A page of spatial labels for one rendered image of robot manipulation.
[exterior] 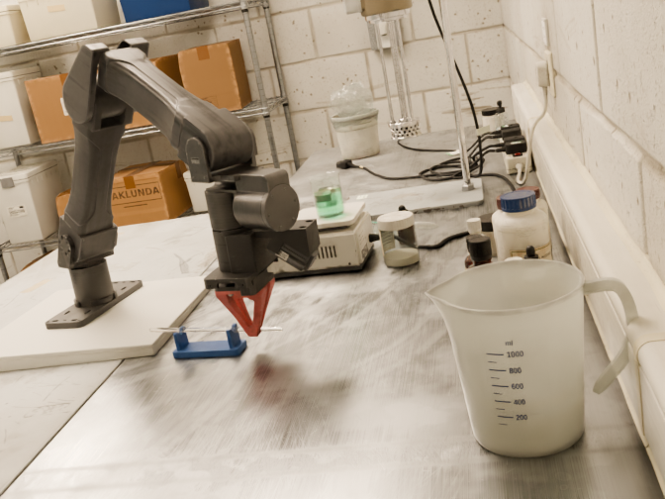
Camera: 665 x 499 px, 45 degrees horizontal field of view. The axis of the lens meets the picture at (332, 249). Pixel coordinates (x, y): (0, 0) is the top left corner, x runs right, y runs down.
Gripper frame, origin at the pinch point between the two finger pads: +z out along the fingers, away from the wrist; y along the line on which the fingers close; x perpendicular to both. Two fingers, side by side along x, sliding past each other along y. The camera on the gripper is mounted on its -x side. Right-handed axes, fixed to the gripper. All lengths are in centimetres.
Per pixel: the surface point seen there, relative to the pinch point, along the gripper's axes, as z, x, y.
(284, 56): -21, 89, 262
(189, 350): 2.3, 9.3, -1.5
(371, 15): -36, -4, 67
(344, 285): 2.7, -5.9, 22.7
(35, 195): 23, 199, 207
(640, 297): -9, -48, -15
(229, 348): 2.1, 3.5, -1.1
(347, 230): -4.3, -5.4, 29.7
